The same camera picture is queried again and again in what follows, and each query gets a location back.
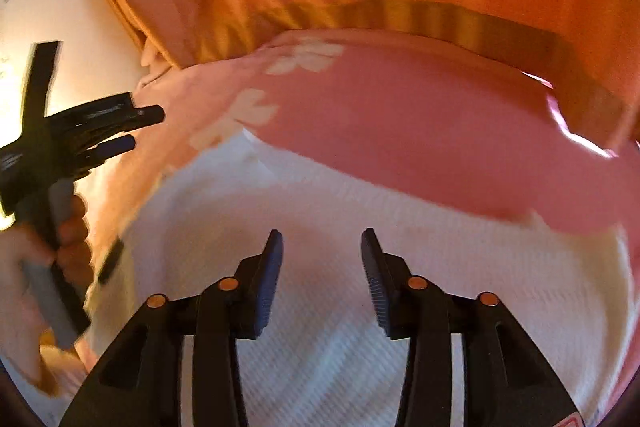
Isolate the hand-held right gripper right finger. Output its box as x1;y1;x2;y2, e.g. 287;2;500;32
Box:
361;228;583;427

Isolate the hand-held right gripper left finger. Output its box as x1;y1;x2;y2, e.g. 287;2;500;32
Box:
59;229;284;427

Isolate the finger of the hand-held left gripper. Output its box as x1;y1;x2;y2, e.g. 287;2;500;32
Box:
96;134;137;162
132;105;166;128

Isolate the white red black knit sweater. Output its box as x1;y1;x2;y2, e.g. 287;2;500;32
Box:
82;132;631;427

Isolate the person's left hand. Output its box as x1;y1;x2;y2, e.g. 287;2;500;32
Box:
0;194;95;383

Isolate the pink patterned blanket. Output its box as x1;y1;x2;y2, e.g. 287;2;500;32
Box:
37;29;640;423

